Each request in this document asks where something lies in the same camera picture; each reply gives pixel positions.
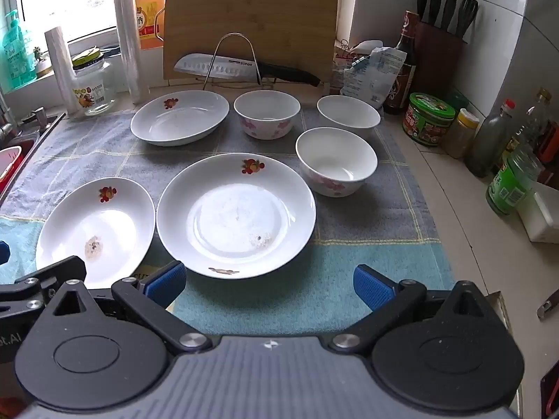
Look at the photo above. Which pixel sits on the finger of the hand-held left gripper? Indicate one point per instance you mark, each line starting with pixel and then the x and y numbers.
pixel 4 253
pixel 56 270

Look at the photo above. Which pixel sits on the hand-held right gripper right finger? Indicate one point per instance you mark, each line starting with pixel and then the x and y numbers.
pixel 371 286

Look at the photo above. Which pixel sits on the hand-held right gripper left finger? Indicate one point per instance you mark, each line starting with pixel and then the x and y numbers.
pixel 163 281

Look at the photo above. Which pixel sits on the white oval fruit-print plate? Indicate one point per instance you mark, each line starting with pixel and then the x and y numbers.
pixel 174 126
pixel 109 227

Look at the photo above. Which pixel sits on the white round fruit-print plate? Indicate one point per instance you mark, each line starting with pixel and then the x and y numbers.
pixel 236 218

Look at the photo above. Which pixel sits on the white pink-floral bowl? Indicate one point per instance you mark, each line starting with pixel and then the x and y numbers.
pixel 264 130
pixel 336 157

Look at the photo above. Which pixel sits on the plain white bowl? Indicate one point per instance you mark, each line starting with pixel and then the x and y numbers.
pixel 345 113

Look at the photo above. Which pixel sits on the red and white strainer basin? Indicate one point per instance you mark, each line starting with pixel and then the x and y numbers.
pixel 8 166

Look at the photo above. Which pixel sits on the grey checked towel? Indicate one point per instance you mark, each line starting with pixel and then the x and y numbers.
pixel 109 157

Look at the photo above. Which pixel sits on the metal sink knob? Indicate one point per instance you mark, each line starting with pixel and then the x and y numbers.
pixel 41 114

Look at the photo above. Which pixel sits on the green plastic bottle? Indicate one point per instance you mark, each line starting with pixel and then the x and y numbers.
pixel 511 183

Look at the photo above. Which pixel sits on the yellow-lid spice jar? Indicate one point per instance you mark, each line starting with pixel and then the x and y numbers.
pixel 460 135

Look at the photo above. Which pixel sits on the green round tin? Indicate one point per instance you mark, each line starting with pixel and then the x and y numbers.
pixel 428 120

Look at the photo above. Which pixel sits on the metal tool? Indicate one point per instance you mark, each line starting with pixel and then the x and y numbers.
pixel 548 304

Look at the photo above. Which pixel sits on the glass jar yellow-green lid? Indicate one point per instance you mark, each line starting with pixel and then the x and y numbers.
pixel 91 91

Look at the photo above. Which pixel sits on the dark glass bottle red cap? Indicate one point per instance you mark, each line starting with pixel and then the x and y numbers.
pixel 487 144

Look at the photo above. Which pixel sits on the white box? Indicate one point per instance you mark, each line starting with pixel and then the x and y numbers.
pixel 541 214

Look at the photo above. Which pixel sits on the small plastic wrap roll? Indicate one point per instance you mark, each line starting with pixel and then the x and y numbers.
pixel 61 70

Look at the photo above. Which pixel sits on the small potted plant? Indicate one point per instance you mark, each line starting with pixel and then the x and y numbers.
pixel 42 61

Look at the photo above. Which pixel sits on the teal soap bottle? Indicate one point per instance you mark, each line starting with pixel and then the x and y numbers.
pixel 15 56

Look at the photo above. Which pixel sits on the green-lid jar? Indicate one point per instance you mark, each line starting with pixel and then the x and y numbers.
pixel 458 100

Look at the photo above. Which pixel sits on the white blue-print bag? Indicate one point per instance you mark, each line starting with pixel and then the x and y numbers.
pixel 371 78

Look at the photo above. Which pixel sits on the dark soy sauce bottle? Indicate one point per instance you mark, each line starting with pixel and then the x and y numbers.
pixel 409 76

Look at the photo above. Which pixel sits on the dark wooden knife block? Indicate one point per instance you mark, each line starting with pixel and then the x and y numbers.
pixel 436 61

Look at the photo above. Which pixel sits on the large plastic wrap roll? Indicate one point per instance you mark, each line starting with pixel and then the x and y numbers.
pixel 129 43

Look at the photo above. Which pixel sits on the clear bottle gold cap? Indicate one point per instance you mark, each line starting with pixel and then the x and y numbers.
pixel 537 113

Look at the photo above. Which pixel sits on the white clipped bag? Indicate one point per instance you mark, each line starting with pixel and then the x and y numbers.
pixel 364 46

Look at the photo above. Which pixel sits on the orange cooking oil bottle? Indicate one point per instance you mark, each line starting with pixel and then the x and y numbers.
pixel 146 22

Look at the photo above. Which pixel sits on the bamboo cutting board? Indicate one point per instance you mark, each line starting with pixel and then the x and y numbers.
pixel 253 8

